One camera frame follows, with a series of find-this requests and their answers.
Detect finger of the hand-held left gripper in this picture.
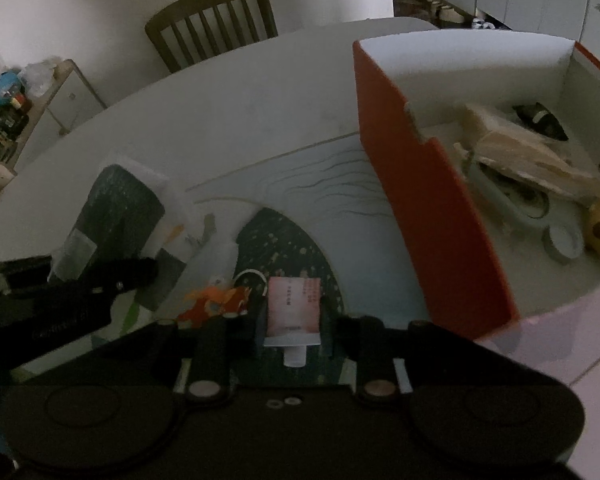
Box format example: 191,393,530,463
0,256,54,295
52,257,160,307

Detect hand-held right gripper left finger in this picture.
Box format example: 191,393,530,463
95,300,272,404

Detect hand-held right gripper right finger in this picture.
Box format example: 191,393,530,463
320,305,506,404

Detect pink tube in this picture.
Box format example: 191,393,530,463
262,276,323,367

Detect dark plastic packet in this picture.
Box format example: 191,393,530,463
47,152,191,313

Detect red cardboard box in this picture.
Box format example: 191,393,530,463
352,27,600,343

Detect grey-green correction tape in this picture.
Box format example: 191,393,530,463
467,157,553,232

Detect orange fish toy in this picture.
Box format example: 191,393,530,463
177,269,268,327

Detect printed place mat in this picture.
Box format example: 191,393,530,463
185,135,431,386

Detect low white side cabinet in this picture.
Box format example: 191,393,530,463
10,59,108,173

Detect blue toy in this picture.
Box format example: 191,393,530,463
0,71,29,109

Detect clear plastic bag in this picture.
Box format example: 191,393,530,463
20,57,64,99

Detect grey tape roll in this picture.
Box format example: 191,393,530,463
542,222,587,264

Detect dark wooden chair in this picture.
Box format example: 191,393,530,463
145,0,279,75

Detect small black pouch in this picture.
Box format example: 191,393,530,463
512,102,571,142

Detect beige slippers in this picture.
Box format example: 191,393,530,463
437,4,467,24

